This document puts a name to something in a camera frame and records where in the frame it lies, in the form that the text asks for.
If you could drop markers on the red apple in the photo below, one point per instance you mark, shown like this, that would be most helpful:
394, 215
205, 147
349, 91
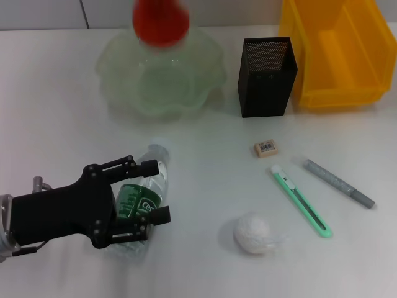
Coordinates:
159, 25

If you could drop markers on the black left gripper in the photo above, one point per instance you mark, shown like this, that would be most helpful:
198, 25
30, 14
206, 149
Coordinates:
62, 211

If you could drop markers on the green utility knife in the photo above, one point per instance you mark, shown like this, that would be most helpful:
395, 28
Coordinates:
299, 201

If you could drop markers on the yellow plastic bin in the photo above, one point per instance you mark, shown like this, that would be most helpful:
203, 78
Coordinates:
341, 46

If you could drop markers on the black mesh pen holder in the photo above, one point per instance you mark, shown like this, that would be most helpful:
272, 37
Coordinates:
263, 93

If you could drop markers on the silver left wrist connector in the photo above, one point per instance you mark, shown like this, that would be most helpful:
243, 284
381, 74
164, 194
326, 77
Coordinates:
38, 183

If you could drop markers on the grey glitter pen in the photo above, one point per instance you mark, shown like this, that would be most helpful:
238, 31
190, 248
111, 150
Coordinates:
335, 181

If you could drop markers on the beige eraser with barcode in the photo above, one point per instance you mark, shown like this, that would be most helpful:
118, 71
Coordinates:
265, 149

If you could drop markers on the clear green-label water bottle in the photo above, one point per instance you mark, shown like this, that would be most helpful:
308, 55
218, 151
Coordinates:
136, 201

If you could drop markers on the white paper ball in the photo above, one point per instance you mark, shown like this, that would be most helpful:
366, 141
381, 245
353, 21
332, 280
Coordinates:
251, 232

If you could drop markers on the green glass fruit plate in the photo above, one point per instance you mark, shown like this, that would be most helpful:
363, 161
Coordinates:
161, 87

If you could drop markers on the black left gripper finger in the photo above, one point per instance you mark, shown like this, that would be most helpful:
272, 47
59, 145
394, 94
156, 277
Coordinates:
161, 214

